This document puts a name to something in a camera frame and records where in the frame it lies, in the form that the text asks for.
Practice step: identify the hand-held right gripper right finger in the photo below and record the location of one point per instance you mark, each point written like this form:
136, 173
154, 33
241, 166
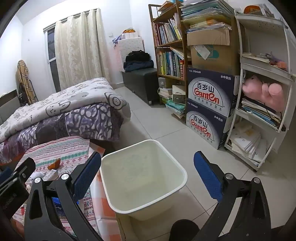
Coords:
208, 178

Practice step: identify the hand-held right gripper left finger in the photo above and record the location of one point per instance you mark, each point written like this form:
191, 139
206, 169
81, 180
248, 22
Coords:
86, 176

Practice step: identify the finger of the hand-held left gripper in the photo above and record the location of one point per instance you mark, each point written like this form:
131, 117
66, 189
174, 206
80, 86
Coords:
16, 192
5, 172

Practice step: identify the white plastic bin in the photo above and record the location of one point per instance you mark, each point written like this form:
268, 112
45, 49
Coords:
143, 166

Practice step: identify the pink patterned bed sheet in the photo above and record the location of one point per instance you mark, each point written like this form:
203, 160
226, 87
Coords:
69, 150

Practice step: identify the orange peel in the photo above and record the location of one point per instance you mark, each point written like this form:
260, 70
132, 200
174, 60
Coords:
54, 165

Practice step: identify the blue object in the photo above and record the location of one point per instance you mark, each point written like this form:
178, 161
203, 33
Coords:
56, 202

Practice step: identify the dark blue water carton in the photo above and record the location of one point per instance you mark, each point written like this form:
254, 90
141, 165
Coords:
203, 129
208, 92

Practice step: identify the purple patterned quilt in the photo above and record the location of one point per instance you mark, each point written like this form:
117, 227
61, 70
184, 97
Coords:
87, 122

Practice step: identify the pile of white papers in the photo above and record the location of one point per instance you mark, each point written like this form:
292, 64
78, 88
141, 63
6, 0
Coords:
247, 141

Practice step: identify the grey bed headboard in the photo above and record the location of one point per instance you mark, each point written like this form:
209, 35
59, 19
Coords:
9, 104

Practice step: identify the stack of green books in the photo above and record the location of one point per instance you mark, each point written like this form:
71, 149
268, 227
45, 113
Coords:
175, 107

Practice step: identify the grey cartoon print blanket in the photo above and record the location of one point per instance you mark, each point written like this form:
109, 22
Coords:
69, 99

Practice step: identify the stack of books on rack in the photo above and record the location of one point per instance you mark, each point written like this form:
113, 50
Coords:
259, 111

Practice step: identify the small beige box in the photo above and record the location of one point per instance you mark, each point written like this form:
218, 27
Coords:
179, 93

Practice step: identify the brown plaid cloth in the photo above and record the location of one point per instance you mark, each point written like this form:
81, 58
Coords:
24, 78

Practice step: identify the pink plush toy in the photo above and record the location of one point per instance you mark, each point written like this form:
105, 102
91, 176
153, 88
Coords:
266, 92

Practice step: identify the black storage bench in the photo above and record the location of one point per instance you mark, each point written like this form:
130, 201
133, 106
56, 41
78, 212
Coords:
141, 81

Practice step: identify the large brown cardboard box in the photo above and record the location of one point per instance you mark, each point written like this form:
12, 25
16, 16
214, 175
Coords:
222, 60

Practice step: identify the dark blue folded clothes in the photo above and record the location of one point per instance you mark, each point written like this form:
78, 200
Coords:
138, 65

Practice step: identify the window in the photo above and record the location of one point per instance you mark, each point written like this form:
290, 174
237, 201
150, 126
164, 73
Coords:
51, 53

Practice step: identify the wooden bookshelf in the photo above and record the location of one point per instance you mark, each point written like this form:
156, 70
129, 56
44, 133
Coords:
155, 60

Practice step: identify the cream lace curtain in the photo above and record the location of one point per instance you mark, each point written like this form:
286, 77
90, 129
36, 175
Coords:
81, 46

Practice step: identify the black bag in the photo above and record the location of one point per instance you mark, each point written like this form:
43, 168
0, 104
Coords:
137, 55

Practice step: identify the white dotted board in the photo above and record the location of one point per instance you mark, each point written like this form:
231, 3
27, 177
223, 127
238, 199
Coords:
129, 48

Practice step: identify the white plastic shelf rack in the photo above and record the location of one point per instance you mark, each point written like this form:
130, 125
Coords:
261, 25

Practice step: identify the stack of papers and folders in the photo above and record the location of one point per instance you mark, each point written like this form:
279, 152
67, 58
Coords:
205, 11

